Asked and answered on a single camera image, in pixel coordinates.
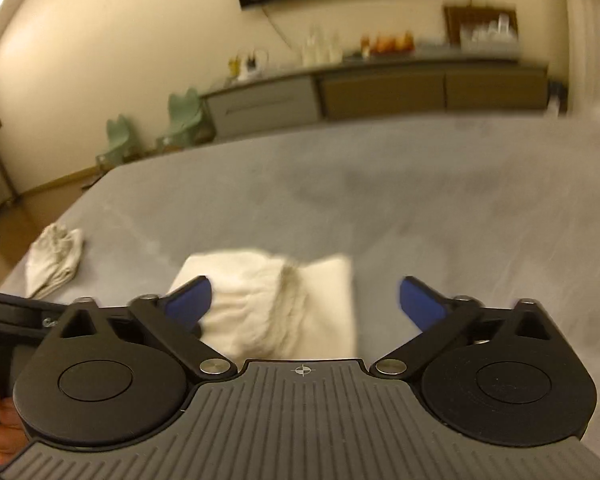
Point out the glass jug set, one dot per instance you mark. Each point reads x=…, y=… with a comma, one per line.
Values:
x=318, y=49

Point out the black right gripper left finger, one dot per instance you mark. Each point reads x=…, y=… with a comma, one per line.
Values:
x=108, y=376

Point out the green plastic chair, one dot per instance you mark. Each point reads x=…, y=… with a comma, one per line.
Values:
x=122, y=146
x=188, y=126

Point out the green plastic chair far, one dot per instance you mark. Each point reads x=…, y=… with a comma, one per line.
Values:
x=122, y=146

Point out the long grey brown sideboard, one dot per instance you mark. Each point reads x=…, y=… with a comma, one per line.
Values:
x=369, y=89

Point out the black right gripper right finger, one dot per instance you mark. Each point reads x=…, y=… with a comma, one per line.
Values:
x=507, y=377

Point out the brown framed board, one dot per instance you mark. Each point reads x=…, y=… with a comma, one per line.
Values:
x=457, y=17

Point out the white bottle on floor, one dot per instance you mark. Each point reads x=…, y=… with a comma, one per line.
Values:
x=557, y=104

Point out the small crumpled white cloth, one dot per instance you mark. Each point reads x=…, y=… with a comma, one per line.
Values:
x=53, y=260

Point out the fruit bowl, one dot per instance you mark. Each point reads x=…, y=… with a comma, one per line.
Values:
x=384, y=45

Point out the green plastic chair near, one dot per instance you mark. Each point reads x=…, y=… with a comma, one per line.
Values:
x=188, y=126

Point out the cream white sweater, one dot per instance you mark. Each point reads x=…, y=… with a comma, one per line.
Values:
x=271, y=307

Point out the grey storage basket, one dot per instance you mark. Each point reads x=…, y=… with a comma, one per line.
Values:
x=489, y=41

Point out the small items with cables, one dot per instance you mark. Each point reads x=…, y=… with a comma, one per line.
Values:
x=246, y=65

